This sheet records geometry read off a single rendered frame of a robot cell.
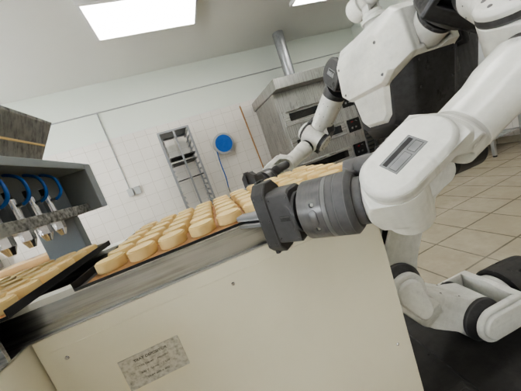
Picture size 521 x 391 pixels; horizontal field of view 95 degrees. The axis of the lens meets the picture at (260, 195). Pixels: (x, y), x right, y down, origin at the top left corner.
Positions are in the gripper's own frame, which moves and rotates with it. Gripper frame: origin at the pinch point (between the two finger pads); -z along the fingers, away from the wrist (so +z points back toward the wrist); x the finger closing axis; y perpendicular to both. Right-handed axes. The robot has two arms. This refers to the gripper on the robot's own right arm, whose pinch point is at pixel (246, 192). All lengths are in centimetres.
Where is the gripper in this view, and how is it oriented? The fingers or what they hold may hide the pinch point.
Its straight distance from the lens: 83.8
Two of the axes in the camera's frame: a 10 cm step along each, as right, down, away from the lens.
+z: 5.0, -3.2, 8.1
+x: -3.4, -9.3, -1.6
